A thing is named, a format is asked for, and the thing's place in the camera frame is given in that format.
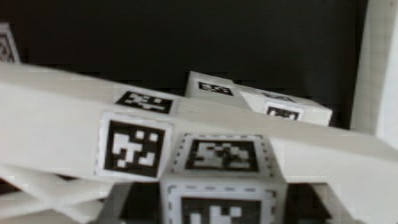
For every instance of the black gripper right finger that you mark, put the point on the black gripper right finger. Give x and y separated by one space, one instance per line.
333 203

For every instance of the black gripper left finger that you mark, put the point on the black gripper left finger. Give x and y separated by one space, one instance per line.
111 214

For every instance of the white chair leg cube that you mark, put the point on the white chair leg cube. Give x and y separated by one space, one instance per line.
222 186

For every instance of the white chair back frame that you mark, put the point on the white chair back frame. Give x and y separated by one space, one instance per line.
91 133

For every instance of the white chair leg block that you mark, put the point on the white chair leg block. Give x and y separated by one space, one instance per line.
219 90

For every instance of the white U-shaped fence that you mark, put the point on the white U-shaped fence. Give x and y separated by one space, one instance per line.
375 98

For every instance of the white marker base plate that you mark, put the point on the white marker base plate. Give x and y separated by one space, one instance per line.
9 55

